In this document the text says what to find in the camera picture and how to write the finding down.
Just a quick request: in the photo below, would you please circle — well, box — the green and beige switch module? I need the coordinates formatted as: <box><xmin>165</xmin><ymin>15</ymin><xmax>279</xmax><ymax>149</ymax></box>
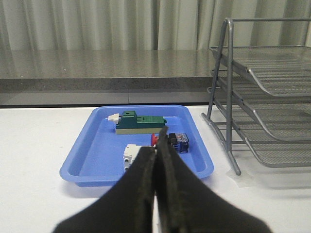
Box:
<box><xmin>108</xmin><ymin>111</ymin><xmax>167</xmax><ymax>134</ymax></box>

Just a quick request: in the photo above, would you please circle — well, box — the red emergency stop button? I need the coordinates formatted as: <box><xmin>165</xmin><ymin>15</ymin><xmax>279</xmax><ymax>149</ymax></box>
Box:
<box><xmin>165</xmin><ymin>133</ymin><xmax>189</xmax><ymax>153</ymax></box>

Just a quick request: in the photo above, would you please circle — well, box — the silver mesh tray rack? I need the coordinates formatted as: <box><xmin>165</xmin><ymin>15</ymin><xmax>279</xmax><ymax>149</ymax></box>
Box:
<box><xmin>202</xmin><ymin>18</ymin><xmax>311</xmax><ymax>175</ymax></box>

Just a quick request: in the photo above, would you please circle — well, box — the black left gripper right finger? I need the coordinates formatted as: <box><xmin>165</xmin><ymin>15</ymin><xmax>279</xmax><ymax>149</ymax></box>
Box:
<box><xmin>155</xmin><ymin>126</ymin><xmax>271</xmax><ymax>233</ymax></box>

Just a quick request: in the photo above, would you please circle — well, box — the blue plastic tray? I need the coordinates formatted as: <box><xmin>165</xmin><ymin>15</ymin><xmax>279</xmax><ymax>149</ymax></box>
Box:
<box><xmin>60</xmin><ymin>105</ymin><xmax>214</xmax><ymax>187</ymax></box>

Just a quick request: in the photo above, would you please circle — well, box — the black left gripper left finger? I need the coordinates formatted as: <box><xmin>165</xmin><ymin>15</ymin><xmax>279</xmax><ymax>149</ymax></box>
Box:
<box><xmin>54</xmin><ymin>147</ymin><xmax>156</xmax><ymax>233</ymax></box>

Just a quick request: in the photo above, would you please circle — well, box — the white terminal block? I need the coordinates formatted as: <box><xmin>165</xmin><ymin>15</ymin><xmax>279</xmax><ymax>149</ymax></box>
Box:
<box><xmin>123</xmin><ymin>144</ymin><xmax>141</xmax><ymax>172</ymax></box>

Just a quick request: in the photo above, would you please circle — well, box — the grey stone counter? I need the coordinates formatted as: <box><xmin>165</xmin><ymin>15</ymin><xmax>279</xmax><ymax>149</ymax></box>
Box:
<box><xmin>0</xmin><ymin>50</ymin><xmax>214</xmax><ymax>107</ymax></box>

